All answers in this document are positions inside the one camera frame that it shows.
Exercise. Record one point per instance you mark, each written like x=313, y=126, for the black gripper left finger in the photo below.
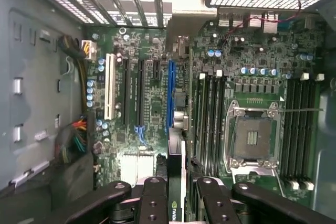
x=153, y=205

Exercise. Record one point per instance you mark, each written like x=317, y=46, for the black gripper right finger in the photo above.
x=215, y=208

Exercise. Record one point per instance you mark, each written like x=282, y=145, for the CPU socket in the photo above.
x=253, y=137

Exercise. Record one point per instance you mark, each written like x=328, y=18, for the black plastic cover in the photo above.
x=73, y=176

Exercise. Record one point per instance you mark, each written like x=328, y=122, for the black RAM slot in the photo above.
x=298, y=129
x=288, y=129
x=316, y=129
x=307, y=129

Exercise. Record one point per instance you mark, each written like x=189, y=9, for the long black expansion slot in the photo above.
x=141, y=90
x=126, y=90

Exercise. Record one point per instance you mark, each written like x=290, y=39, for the blue expansion slot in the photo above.
x=170, y=90

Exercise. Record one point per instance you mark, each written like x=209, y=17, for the white expansion slot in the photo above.
x=109, y=87

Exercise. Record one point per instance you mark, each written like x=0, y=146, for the thin metal locking lever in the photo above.
x=302, y=110

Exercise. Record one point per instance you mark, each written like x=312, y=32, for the short black expansion slot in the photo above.
x=157, y=70

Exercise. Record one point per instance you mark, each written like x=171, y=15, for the open black PC case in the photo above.
x=325, y=129

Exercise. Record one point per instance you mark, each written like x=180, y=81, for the green motherboard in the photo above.
x=262, y=51

